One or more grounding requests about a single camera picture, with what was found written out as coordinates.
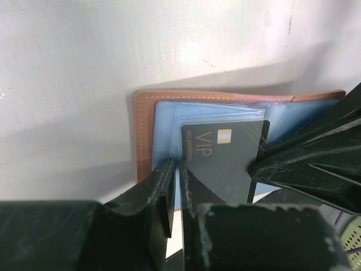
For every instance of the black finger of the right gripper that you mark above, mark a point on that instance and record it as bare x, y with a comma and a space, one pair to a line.
346, 109
325, 168

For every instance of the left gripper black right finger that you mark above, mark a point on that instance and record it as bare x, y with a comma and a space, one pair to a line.
204, 236

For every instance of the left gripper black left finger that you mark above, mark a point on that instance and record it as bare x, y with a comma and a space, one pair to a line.
140, 222

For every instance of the black VIP card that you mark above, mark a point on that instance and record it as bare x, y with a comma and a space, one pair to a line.
219, 155

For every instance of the brown leather card holder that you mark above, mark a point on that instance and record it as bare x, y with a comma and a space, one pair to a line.
160, 115

